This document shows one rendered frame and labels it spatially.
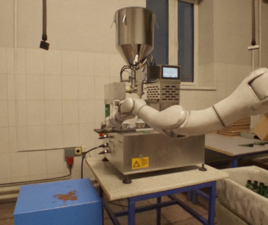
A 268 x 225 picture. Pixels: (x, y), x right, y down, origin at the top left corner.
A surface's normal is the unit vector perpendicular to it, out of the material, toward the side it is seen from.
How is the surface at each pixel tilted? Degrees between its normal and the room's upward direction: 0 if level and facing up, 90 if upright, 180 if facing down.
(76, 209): 90
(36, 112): 90
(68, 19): 90
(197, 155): 90
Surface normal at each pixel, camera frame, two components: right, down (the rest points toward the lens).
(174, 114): -0.54, -0.54
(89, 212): 0.38, 0.06
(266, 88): -0.70, -0.19
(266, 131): -0.93, 0.03
